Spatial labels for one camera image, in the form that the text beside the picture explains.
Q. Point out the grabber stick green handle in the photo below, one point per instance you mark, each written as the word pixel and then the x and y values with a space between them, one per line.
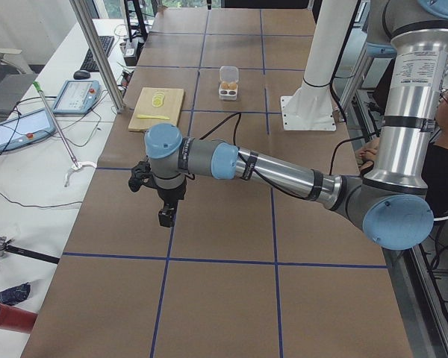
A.
pixel 76 164

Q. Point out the red cylinder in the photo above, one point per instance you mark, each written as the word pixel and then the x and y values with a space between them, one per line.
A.
pixel 16 319

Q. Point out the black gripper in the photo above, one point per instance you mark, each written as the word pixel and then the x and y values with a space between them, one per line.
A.
pixel 170 194

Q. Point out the blue crumpled tape wad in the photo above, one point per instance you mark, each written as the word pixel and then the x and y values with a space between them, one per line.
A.
pixel 16 294

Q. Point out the person in black shirt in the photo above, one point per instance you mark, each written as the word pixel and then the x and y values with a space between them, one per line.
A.
pixel 435 167

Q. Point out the aluminium frame post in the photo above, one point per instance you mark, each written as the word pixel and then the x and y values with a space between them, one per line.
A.
pixel 91 36

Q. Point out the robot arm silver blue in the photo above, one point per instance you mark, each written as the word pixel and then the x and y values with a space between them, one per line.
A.
pixel 388 203

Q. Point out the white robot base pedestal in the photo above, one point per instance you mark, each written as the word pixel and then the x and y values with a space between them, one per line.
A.
pixel 310 107

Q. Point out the black tool on side table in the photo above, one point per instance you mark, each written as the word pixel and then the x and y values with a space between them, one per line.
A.
pixel 6 247

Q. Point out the black computer mouse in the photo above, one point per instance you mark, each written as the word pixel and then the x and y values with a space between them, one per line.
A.
pixel 81 74

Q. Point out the yellow plastic knife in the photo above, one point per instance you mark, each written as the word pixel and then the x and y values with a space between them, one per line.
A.
pixel 144 116

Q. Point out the teach pendant near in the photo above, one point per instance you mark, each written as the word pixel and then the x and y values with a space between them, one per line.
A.
pixel 25 130

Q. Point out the teach pendant far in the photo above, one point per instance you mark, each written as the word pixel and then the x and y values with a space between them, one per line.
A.
pixel 76 97

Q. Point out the bamboo cutting board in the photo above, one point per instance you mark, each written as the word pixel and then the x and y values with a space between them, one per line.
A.
pixel 172 107

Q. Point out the teach pendant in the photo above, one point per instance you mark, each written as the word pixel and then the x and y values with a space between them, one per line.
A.
pixel 76 97
pixel 25 130

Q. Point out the clear plastic egg box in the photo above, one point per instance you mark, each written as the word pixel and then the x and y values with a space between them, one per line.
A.
pixel 229 81

